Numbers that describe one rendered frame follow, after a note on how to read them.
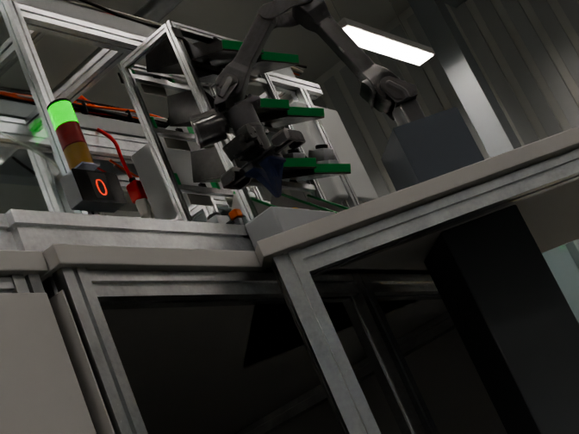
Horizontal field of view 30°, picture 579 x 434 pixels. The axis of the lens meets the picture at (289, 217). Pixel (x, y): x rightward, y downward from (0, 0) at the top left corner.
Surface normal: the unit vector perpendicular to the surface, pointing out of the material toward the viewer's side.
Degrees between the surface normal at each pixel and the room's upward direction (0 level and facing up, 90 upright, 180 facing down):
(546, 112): 90
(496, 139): 90
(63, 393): 90
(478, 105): 90
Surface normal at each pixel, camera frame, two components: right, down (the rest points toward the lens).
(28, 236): 0.73, -0.50
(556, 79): -0.58, -0.04
